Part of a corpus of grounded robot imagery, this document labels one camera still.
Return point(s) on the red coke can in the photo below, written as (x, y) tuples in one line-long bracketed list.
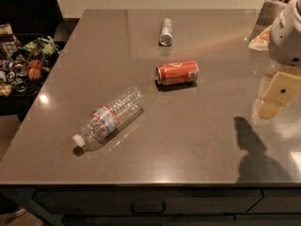
[(177, 73)]

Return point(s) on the dark cabinet drawer with handle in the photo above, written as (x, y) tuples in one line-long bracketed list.
[(154, 201)]

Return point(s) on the silver can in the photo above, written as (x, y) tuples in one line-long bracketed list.
[(166, 32)]

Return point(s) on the clear plastic water bottle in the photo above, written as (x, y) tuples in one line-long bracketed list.
[(101, 123)]

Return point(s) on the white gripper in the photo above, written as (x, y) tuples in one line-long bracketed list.
[(286, 38)]

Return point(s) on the black wire basket of snacks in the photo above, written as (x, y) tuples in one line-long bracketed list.
[(25, 62)]

